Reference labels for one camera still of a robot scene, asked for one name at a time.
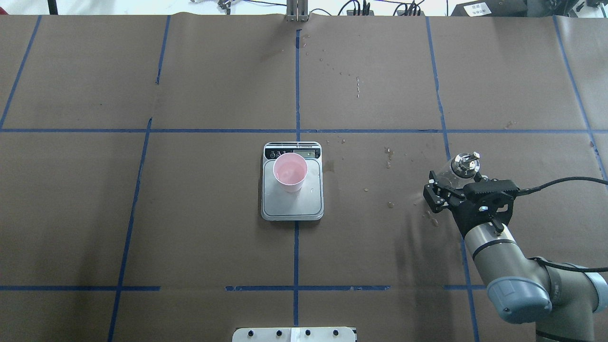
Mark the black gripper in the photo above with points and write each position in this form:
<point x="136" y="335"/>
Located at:
<point x="459" y="212"/>

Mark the clear glass sauce bottle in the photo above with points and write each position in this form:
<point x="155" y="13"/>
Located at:
<point x="464" y="165"/>

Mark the pink plastic cup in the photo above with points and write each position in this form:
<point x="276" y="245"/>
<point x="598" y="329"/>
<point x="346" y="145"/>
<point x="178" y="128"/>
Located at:
<point x="290" y="171"/>

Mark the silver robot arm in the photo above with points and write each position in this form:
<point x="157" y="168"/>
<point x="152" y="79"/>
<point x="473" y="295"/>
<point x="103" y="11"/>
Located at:
<point x="559" y="298"/>

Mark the silver digital kitchen scale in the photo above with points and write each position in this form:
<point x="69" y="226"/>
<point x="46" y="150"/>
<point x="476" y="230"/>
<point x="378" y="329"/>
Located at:
<point x="305" y="204"/>

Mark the black box with label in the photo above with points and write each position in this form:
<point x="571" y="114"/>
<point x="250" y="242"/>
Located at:
<point x="491" y="8"/>

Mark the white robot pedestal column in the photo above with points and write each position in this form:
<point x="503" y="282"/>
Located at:
<point x="296" y="334"/>

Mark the aluminium extrusion post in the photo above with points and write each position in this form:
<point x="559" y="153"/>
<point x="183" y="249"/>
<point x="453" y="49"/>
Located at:
<point x="297" y="11"/>

